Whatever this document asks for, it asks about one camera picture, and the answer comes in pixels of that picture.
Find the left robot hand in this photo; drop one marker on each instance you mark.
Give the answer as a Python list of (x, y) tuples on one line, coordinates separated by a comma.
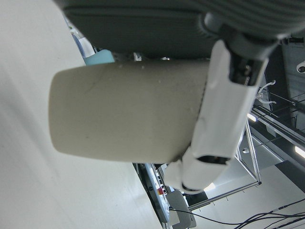
[(155, 26)]

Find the white paper cup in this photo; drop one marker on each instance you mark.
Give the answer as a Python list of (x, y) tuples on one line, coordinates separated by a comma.
[(124, 112)]

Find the light blue plastic bin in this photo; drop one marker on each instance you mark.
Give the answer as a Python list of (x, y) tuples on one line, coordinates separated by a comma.
[(100, 58)]

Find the ceiling light strip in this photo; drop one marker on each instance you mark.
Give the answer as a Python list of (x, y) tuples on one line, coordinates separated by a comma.
[(251, 117), (299, 151)]

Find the grey teach pendant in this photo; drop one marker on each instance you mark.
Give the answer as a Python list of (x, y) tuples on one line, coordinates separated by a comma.
[(153, 181)]

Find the white ceiling dome camera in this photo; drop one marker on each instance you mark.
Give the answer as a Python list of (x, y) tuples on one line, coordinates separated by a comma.
[(245, 150)]

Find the aluminium profile camera frame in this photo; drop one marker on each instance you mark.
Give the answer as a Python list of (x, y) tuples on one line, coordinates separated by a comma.
[(253, 162)]

